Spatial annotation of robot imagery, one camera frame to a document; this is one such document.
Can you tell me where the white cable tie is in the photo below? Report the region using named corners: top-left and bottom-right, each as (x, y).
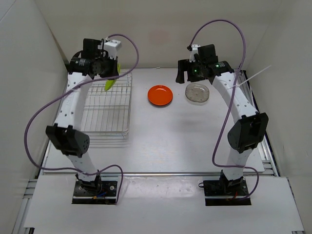
top-left (231, 64), bottom-right (272, 90)

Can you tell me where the front aluminium rail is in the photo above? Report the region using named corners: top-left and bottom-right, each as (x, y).
top-left (99, 171), bottom-right (222, 176)

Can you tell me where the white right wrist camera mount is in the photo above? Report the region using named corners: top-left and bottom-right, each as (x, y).
top-left (189, 44), bottom-right (200, 62)

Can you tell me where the clear textured glass plate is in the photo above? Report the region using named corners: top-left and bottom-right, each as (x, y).
top-left (186, 96), bottom-right (209, 106)

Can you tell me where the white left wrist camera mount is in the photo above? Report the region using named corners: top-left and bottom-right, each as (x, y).
top-left (103, 38), bottom-right (122, 60)

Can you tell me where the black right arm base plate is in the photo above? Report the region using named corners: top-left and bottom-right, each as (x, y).
top-left (198, 180), bottom-right (251, 206)

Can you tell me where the orange plastic plate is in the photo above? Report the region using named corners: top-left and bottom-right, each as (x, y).
top-left (147, 85), bottom-right (174, 105)

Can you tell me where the aluminium table edge rail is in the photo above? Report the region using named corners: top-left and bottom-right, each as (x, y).
top-left (258, 138), bottom-right (279, 177)

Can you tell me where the lime green plastic plate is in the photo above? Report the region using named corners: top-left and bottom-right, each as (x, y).
top-left (104, 63), bottom-right (121, 92)

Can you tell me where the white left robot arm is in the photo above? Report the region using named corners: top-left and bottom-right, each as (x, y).
top-left (45, 39), bottom-right (121, 195)

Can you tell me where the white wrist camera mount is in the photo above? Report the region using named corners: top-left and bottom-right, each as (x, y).
top-left (103, 38), bottom-right (122, 60)
top-left (189, 44), bottom-right (200, 62)

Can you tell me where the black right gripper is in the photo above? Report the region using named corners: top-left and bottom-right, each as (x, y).
top-left (176, 58), bottom-right (206, 84)

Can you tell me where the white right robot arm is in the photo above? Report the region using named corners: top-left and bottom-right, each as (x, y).
top-left (175, 44), bottom-right (269, 195)

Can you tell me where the chrome wire dish rack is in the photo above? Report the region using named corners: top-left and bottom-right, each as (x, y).
top-left (81, 73), bottom-right (132, 142)

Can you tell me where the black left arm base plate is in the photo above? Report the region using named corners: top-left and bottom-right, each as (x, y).
top-left (72, 177), bottom-right (118, 205)

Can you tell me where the black plastic plate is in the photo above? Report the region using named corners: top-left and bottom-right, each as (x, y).
top-left (152, 103), bottom-right (170, 108)

